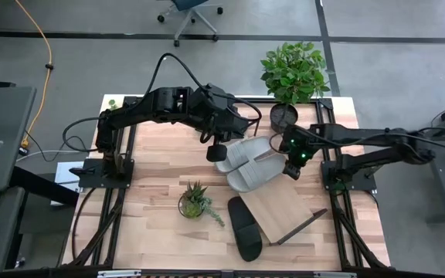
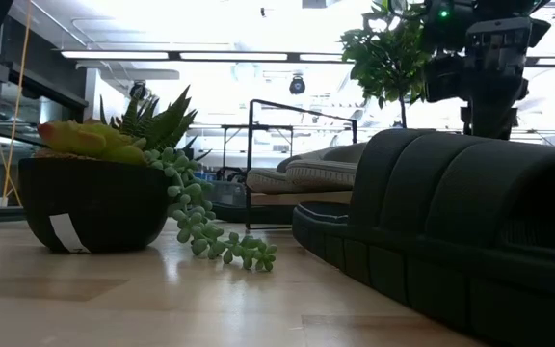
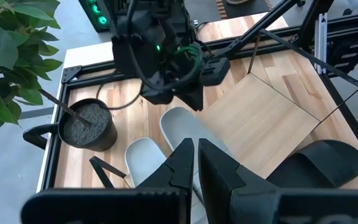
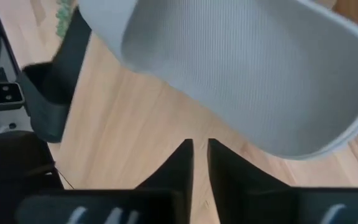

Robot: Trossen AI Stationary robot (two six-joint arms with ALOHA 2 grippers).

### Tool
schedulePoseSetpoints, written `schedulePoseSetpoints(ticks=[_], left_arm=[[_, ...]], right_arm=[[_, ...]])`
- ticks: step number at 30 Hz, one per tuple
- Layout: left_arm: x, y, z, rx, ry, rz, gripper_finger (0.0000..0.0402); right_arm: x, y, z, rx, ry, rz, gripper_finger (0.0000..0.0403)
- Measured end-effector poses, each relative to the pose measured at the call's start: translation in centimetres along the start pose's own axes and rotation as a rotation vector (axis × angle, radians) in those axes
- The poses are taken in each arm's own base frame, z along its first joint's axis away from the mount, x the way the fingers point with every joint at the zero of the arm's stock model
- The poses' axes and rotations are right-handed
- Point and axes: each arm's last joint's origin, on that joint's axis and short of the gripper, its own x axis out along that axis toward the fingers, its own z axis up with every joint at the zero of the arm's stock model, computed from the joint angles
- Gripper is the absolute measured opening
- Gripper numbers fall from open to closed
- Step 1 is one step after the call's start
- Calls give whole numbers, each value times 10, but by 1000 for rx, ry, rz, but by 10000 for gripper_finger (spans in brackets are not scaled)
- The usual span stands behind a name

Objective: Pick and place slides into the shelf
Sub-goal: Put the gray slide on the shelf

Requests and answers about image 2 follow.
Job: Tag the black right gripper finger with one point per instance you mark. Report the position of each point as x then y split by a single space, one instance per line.
503 123
482 120

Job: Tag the black slide sandal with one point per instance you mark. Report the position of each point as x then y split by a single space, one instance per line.
451 217
268 214

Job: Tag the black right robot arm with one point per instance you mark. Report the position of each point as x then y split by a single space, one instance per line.
451 29

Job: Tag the leafy green plant black pot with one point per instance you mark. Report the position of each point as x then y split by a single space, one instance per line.
383 58

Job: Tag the black framed background table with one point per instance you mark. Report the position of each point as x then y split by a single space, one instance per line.
258 127

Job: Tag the ceiling light strip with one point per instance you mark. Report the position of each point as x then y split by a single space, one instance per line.
113 55

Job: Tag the succulent plants in black bowl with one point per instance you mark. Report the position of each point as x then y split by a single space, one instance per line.
94 207

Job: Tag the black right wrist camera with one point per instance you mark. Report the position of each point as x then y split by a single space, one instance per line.
446 79

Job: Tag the black ceiling dome camera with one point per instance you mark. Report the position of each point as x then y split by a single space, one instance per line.
297 85
138 90

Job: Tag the wooden shelf with black frame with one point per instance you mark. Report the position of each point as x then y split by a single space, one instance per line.
301 198

